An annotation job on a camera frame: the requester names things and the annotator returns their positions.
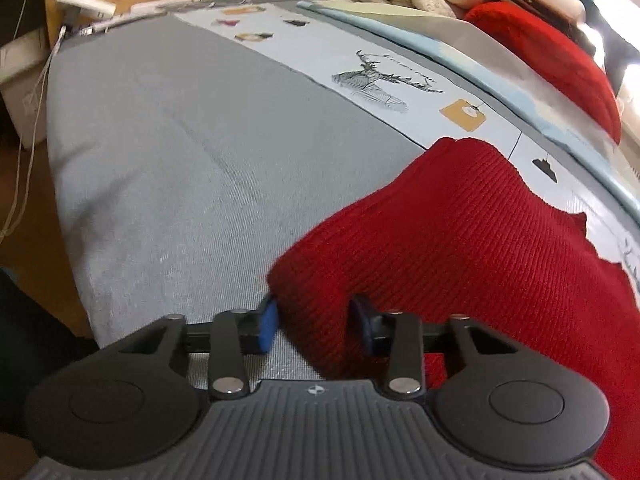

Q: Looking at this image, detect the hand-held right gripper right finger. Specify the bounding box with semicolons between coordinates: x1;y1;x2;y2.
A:
351;294;522;401

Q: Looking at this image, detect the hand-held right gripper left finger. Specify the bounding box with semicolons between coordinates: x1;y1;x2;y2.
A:
112;296;279;401

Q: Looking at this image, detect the red knitted sweater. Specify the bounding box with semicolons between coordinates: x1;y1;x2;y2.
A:
268;137;640;480

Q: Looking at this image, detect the white box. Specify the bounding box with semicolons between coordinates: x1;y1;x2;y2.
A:
0;39;52;150

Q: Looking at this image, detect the light blue quilt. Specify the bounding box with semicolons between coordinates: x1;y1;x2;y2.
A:
297;0;640;182

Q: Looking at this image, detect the red garment in background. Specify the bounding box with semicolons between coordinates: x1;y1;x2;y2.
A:
463;1;623;144

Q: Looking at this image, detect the white cable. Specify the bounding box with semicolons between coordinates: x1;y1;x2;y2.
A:
0;0;68;241

